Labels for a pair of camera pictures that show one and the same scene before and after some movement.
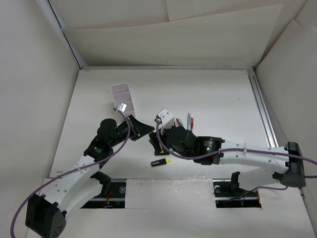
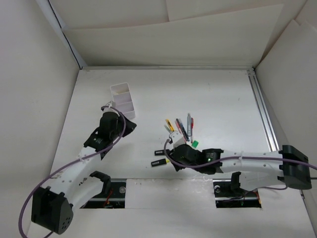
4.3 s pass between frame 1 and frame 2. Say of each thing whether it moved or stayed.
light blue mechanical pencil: stayed
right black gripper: moved
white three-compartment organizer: stayed
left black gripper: moved
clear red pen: stayed
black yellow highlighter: stayed
